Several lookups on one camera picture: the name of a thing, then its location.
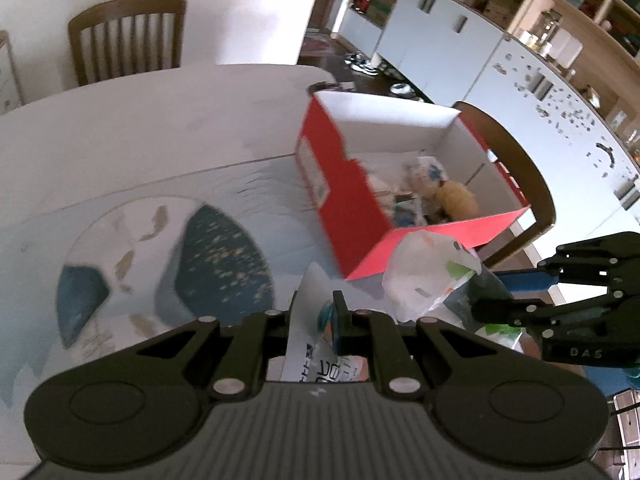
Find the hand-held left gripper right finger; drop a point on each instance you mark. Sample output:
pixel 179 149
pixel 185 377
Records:
pixel 340 325

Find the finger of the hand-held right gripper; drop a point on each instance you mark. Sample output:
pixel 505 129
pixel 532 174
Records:
pixel 530 280
pixel 505 311

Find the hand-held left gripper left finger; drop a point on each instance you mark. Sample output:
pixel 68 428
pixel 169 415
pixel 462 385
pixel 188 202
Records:
pixel 277 332

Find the white orange snack packet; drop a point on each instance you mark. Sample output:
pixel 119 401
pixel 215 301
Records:
pixel 310 330

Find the white plastic bag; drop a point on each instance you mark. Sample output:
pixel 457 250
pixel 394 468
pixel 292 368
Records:
pixel 425 270

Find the yellow plush toy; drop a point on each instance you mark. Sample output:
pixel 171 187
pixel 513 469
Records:
pixel 457 200

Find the red white cardboard box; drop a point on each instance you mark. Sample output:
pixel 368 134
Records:
pixel 345 200

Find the white blue-print snack packet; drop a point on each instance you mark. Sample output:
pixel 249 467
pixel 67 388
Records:
pixel 425 172

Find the white marble desktop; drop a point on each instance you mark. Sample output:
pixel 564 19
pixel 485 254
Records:
pixel 150 105

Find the wooden slat-back chair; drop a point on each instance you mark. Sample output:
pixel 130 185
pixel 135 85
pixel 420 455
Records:
pixel 125 40
pixel 525 175

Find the white cabinet with stickers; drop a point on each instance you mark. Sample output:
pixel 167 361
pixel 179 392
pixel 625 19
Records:
pixel 550 125

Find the blue white patterned table mat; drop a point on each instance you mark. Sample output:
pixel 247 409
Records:
pixel 150 240

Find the white slipper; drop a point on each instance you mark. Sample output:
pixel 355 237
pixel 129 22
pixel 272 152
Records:
pixel 401 90

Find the white storage container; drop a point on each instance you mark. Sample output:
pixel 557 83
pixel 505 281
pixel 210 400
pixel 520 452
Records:
pixel 566 47

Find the dark grey phone stand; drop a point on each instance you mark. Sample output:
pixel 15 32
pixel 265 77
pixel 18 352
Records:
pixel 330 86

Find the glass jar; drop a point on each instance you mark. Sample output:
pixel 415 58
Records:
pixel 542 30

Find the white two-door cabinet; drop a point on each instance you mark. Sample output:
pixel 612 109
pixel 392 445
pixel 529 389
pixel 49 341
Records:
pixel 435 40

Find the dark white sneaker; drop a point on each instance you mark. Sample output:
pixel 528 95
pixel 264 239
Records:
pixel 369 66
pixel 354 60

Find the low white cabinet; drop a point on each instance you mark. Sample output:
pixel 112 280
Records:
pixel 360 25

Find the green white cardboard carton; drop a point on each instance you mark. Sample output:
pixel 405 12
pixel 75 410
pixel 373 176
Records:
pixel 382 2

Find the small red item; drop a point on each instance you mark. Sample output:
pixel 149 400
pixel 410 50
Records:
pixel 362 0

